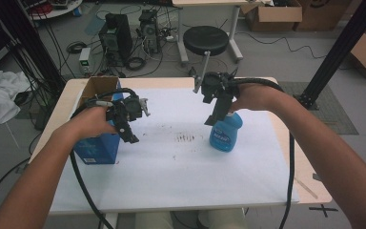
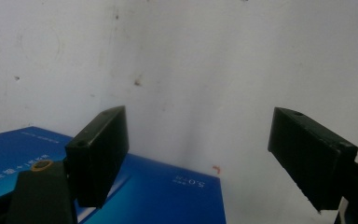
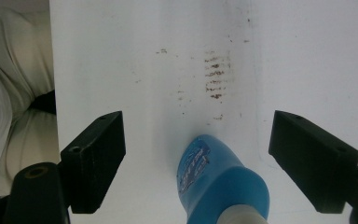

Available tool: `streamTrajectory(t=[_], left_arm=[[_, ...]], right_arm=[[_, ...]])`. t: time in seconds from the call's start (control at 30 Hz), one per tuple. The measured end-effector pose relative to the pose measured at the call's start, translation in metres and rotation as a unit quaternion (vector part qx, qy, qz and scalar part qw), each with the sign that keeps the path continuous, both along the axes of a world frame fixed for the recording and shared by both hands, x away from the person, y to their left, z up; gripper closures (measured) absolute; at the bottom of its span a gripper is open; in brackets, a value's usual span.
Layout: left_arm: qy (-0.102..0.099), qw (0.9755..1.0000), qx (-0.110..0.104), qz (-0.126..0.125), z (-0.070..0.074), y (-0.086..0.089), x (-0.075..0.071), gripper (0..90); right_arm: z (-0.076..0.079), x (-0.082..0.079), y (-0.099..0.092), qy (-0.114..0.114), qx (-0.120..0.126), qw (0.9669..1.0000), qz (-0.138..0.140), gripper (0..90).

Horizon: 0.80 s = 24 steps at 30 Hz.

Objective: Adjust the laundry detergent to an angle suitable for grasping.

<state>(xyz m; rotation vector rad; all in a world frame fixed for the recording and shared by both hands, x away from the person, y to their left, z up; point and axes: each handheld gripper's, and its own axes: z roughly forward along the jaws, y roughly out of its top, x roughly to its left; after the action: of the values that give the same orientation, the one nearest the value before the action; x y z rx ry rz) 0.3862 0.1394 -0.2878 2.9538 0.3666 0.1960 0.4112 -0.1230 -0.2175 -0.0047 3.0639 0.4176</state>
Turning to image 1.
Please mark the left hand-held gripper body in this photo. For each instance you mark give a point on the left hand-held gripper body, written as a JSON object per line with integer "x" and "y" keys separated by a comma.
{"x": 130, "y": 108}

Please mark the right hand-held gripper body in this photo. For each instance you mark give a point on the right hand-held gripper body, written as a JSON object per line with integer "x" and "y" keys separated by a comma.
{"x": 219, "y": 86}

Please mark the blue bottle with white cap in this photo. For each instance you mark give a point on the blue bottle with white cap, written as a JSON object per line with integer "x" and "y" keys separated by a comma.
{"x": 225, "y": 136}

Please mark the blue cardboard box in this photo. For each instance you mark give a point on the blue cardboard box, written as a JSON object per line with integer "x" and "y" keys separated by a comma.
{"x": 98, "y": 149}

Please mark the person's left hand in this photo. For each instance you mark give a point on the person's left hand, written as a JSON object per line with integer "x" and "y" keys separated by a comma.
{"x": 92, "y": 122}

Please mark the person's right hand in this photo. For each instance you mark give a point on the person's right hand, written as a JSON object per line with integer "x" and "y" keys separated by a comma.
{"x": 257, "y": 97}

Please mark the black round stool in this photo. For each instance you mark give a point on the black round stool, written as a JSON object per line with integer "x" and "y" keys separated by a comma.
{"x": 205, "y": 39}

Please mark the white desk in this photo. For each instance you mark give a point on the white desk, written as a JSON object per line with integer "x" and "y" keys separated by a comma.
{"x": 235, "y": 25}

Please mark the white power supply unit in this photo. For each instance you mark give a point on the white power supply unit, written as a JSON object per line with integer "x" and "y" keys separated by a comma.
{"x": 85, "y": 60}

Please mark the white power strip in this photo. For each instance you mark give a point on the white power strip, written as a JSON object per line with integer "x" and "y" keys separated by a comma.
{"x": 170, "y": 38}

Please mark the large black computer tower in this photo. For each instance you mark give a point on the large black computer tower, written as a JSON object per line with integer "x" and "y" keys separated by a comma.
{"x": 116, "y": 38}

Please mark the small black computer tower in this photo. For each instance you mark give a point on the small black computer tower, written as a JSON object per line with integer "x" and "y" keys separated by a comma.
{"x": 149, "y": 30}

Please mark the open brown cardboard box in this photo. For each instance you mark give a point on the open brown cardboard box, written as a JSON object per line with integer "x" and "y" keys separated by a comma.
{"x": 276, "y": 16}

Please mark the dark grey floor mat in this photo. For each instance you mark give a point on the dark grey floor mat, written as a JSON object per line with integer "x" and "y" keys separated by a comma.
{"x": 333, "y": 111}

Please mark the pale thin strip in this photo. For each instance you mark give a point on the pale thin strip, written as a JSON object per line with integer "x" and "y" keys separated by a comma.
{"x": 305, "y": 188}

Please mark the round white table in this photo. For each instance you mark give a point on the round white table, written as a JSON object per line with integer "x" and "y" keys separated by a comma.
{"x": 57, "y": 11}

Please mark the closed brown cardboard box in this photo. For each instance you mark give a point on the closed brown cardboard box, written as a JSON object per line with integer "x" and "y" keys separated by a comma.
{"x": 324, "y": 14}

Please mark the white cloth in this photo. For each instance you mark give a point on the white cloth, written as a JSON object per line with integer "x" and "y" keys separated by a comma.
{"x": 0, "y": 95}

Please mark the black aluminium post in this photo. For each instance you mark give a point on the black aluminium post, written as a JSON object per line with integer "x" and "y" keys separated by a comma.
{"x": 340, "y": 51}

